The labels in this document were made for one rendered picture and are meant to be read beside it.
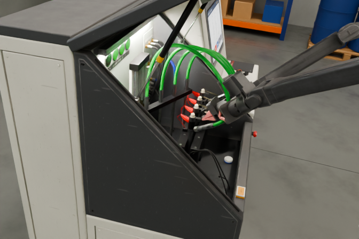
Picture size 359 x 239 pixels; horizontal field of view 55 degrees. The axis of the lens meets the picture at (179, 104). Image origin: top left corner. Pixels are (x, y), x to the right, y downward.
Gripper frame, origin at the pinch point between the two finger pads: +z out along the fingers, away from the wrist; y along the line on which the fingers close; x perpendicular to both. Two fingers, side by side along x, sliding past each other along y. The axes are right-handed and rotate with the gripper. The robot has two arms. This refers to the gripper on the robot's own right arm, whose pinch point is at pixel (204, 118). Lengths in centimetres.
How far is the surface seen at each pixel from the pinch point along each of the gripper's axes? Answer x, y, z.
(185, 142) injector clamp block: 3.1, -4.5, 13.1
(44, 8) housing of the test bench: 26, 67, 11
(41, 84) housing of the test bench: 46, 43, 11
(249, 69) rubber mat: -94, -3, 15
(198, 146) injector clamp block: 3.0, -9.0, 8.7
